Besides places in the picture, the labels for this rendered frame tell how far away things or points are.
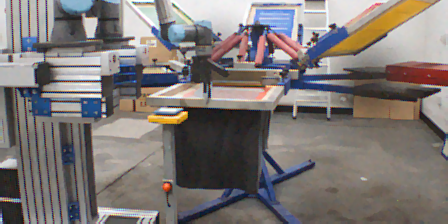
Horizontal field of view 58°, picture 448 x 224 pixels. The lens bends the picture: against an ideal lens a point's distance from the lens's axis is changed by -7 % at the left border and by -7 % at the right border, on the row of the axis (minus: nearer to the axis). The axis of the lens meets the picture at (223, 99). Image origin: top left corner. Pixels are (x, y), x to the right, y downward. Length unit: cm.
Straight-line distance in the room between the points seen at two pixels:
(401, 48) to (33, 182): 552
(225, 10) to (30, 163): 499
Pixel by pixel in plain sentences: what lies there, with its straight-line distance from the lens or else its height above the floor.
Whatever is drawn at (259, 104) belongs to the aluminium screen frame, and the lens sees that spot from 187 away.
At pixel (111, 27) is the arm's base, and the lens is 224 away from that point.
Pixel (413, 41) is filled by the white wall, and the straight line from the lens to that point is 669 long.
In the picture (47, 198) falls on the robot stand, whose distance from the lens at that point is 221.
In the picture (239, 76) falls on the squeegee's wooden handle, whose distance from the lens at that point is 248.
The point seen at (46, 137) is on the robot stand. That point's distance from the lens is 211.
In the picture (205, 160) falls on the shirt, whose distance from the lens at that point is 209.
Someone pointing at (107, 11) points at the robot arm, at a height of 139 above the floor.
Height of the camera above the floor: 131
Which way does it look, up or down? 10 degrees down
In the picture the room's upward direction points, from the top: straight up
